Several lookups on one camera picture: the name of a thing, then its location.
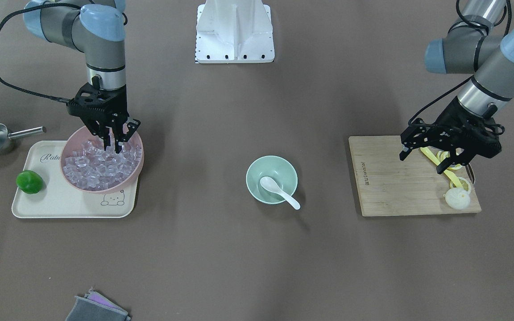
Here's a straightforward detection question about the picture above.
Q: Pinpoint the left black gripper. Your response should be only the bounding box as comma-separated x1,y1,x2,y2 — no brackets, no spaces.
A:
399,96,503,175

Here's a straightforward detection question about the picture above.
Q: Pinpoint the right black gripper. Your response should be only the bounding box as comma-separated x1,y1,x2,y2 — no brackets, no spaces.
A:
66,83,141,154

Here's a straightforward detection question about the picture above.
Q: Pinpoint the white ceramic spoon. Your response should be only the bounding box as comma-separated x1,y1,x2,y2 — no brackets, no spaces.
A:
259,176,301,210

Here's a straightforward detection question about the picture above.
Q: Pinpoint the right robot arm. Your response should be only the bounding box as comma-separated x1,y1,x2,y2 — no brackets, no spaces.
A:
0,0,140,154

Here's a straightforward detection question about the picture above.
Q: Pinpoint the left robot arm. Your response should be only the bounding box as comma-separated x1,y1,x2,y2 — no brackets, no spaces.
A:
399,0,514,173

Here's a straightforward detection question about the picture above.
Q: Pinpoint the pink bowl with ice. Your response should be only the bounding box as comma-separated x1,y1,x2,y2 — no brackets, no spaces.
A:
60,127,145,193

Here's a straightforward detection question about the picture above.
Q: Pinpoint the mint green bowl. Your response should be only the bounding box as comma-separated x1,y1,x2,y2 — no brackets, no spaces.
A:
245,155,298,205

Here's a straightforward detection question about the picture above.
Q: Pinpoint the lemon slice lower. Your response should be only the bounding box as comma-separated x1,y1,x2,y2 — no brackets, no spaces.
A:
436,151,462,171

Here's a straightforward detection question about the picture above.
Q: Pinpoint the lemon slice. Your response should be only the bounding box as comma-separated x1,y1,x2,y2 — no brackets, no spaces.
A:
436,151,462,171
449,177,473,194

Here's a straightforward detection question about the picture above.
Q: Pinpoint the yellow plastic knife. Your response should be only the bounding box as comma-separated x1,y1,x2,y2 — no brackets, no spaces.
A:
419,148,463,188

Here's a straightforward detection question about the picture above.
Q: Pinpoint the lemon slice upper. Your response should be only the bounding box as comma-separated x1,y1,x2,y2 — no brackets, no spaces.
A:
449,177,473,194

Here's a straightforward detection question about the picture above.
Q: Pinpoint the wooden cutting board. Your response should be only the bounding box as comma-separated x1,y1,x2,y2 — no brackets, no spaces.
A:
348,136,481,217

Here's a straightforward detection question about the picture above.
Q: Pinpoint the cream serving tray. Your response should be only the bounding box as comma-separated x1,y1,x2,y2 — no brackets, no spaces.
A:
12,140,138,218

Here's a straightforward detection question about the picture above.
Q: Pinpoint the green lime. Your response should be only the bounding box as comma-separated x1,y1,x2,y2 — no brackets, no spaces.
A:
16,170,44,194

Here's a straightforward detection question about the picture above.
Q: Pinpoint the grey folded cloth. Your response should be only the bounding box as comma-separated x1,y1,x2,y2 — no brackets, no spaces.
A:
65,289,131,321

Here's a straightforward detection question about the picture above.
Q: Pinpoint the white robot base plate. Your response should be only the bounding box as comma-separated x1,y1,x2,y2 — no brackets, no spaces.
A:
195,0,275,64

